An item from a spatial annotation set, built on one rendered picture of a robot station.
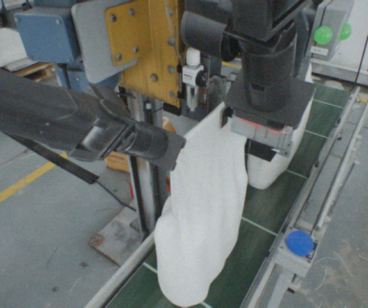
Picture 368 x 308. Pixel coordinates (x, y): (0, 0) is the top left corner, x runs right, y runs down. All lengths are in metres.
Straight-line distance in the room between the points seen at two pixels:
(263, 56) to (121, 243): 1.55
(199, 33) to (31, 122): 0.20
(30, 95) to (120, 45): 0.42
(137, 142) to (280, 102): 0.21
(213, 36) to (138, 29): 0.45
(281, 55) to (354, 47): 3.18
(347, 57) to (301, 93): 3.12
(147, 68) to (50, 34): 0.29
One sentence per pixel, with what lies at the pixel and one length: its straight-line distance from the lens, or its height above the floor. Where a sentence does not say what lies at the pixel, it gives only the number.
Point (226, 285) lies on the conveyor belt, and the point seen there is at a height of 0.38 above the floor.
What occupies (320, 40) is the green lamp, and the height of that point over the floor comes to 1.28.
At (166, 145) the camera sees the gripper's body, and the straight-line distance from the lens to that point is 0.53.
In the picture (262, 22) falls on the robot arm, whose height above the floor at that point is 1.39.
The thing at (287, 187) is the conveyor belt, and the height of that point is 0.38.
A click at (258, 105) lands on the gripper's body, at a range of 0.38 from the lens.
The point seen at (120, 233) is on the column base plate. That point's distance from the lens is 1.80.
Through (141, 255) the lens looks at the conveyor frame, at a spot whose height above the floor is 0.39.
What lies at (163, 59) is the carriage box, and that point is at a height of 1.15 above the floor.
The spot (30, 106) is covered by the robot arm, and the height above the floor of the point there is 1.31.
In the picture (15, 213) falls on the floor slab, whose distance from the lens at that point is 2.15.
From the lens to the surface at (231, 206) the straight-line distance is 0.91.
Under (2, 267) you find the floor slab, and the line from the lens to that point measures 1.93.
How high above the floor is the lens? 1.46
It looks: 40 degrees down
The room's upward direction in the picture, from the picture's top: straight up
